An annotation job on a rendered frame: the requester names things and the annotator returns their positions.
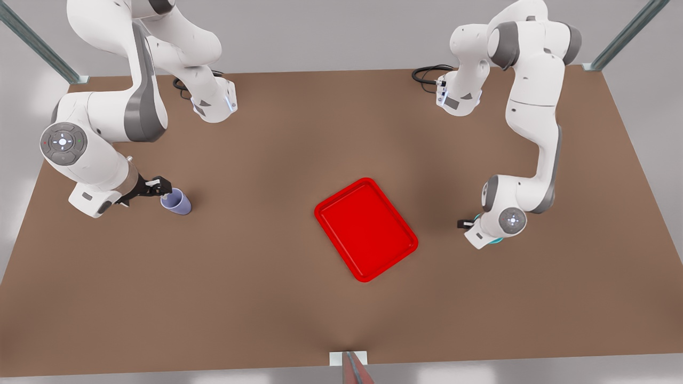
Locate teal bowl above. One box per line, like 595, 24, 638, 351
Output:
467, 218, 505, 245

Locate black cable loop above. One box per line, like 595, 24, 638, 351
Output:
411, 65, 455, 95
172, 69, 225, 100

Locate lavender cup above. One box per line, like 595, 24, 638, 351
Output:
160, 188, 192, 216

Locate red rectangular tray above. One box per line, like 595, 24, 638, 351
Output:
314, 177, 419, 283

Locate silver frame post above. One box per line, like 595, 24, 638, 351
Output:
329, 350, 377, 384
582, 0, 671, 72
0, 0, 90, 85

